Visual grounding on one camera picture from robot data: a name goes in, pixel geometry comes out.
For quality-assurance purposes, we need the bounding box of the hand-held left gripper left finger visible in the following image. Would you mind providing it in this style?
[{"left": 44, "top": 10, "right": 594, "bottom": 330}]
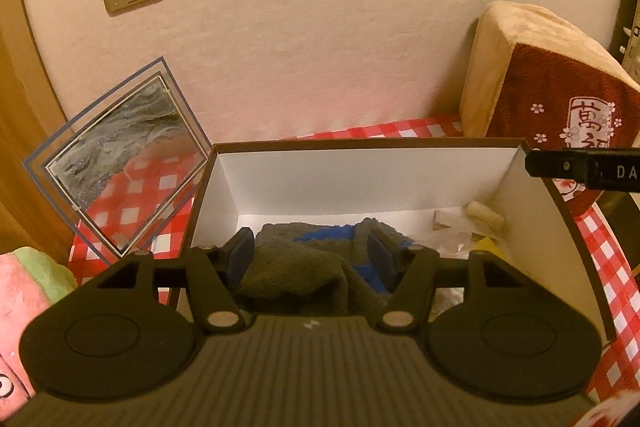
[{"left": 75, "top": 227, "right": 256, "bottom": 333}]

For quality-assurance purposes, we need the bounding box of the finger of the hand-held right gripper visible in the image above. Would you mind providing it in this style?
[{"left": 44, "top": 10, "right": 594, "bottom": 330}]
[{"left": 525, "top": 148, "right": 600, "bottom": 180}]

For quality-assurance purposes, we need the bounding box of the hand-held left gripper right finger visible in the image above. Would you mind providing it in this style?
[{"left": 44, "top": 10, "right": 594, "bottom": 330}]
[{"left": 367, "top": 227, "right": 546, "bottom": 333}]

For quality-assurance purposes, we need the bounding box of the grey sock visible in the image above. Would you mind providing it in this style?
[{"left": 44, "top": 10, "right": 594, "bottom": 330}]
[{"left": 235, "top": 217, "right": 416, "bottom": 315}]

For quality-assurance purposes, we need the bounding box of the blue cloth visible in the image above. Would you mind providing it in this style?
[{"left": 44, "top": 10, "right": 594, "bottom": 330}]
[{"left": 292, "top": 224, "right": 388, "bottom": 295}]

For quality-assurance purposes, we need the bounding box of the cotton swab bag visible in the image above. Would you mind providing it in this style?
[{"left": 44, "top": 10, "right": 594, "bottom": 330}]
[{"left": 435, "top": 287, "right": 468, "bottom": 323}]

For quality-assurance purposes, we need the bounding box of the brown cardboard box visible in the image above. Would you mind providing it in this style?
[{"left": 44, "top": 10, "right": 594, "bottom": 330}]
[{"left": 167, "top": 138, "right": 618, "bottom": 343}]

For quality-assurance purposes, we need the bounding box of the yellow sponge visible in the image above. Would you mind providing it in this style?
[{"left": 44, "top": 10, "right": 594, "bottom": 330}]
[{"left": 467, "top": 234, "right": 503, "bottom": 258}]

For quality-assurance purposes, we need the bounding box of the red white checkered tablecloth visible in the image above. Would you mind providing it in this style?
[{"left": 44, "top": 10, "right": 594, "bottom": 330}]
[{"left": 67, "top": 114, "right": 640, "bottom": 403}]

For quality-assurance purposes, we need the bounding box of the red lucky cat cushion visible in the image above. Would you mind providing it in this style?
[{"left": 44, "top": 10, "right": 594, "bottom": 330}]
[{"left": 459, "top": 0, "right": 640, "bottom": 218}]

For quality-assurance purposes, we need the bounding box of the pink plush toy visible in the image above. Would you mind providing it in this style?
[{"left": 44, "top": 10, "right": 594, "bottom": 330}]
[{"left": 0, "top": 247, "right": 78, "bottom": 413}]

